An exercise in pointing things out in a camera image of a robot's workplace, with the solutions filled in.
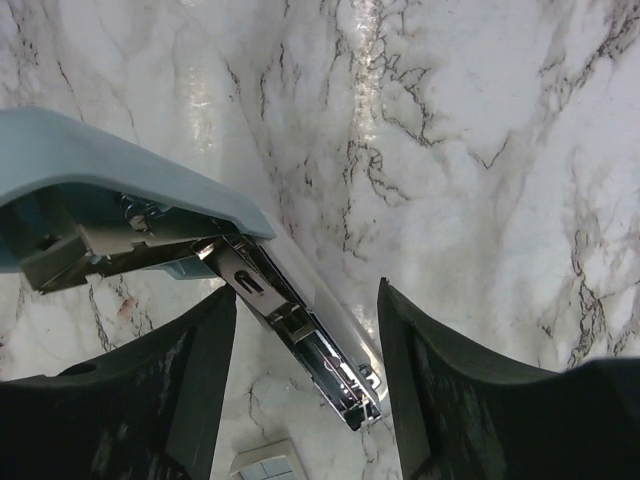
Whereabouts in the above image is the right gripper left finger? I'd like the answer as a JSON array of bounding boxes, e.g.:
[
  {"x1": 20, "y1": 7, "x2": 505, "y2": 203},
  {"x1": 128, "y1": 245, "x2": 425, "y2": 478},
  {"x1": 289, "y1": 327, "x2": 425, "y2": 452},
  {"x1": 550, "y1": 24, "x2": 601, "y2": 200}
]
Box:
[{"x1": 1, "y1": 287, "x2": 236, "y2": 479}]

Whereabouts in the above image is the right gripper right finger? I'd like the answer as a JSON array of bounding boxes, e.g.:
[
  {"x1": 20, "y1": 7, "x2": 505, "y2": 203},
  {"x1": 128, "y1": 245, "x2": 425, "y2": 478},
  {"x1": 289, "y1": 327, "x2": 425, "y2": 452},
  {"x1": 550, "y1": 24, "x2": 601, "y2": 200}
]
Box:
[{"x1": 377, "y1": 280, "x2": 639, "y2": 479}]

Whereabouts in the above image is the staple tray with staples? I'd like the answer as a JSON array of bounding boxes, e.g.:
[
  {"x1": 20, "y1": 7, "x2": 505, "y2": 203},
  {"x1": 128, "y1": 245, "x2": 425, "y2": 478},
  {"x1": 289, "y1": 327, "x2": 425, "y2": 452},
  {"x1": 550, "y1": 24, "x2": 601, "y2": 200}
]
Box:
[{"x1": 230, "y1": 439, "x2": 308, "y2": 480}]

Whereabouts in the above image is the light blue stapler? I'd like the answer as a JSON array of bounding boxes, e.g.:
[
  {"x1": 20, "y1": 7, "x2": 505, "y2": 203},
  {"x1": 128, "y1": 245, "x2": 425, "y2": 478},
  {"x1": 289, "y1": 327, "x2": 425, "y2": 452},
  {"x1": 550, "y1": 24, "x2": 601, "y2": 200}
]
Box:
[{"x1": 1, "y1": 107, "x2": 387, "y2": 429}]

